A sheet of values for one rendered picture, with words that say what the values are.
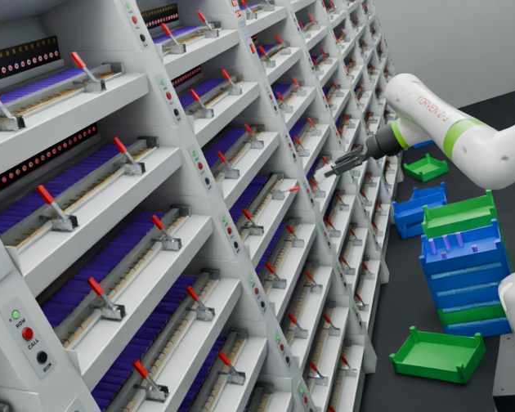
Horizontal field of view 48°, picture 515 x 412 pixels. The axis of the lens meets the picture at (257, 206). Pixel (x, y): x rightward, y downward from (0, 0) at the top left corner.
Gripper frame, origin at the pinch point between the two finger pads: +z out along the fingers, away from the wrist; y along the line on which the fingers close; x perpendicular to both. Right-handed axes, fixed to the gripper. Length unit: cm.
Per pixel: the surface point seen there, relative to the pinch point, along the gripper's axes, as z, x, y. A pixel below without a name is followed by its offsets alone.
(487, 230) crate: -28, -64, 50
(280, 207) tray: 16.7, -1.6, -7.4
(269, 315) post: 19, -17, -46
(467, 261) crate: -19, -64, 30
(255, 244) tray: 17.4, -0.9, -33.8
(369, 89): 23, -20, 227
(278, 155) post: 18.3, 9.1, 17.7
